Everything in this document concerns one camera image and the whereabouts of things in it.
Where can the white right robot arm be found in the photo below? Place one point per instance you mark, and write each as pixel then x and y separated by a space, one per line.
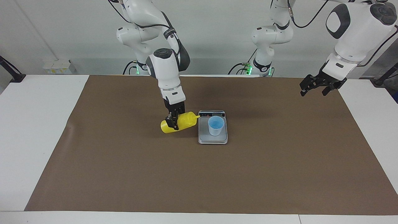
pixel 164 71

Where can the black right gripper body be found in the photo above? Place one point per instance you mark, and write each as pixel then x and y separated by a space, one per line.
pixel 174 107

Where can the silver digital kitchen scale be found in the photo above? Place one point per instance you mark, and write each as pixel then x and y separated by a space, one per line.
pixel 203 137

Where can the brown paper table mat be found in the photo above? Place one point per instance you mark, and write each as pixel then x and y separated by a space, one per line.
pixel 186 177

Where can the light blue plastic cup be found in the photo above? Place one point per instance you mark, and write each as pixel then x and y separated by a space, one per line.
pixel 215 127

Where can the black clamp mount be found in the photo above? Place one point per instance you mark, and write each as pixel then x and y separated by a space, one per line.
pixel 17 77
pixel 381 81

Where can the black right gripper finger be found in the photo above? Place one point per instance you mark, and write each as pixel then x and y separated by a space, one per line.
pixel 182 109
pixel 172 121

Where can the yellow squeeze bottle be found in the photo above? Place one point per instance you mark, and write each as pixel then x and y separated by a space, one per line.
pixel 186 121

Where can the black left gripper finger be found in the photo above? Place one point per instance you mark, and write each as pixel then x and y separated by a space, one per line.
pixel 330 88
pixel 309 84

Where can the white wall power strip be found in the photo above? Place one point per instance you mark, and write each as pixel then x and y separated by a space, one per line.
pixel 59 67

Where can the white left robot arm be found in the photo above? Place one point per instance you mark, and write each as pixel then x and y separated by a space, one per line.
pixel 357 34

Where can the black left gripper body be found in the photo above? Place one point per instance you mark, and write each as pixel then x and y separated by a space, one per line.
pixel 331 80

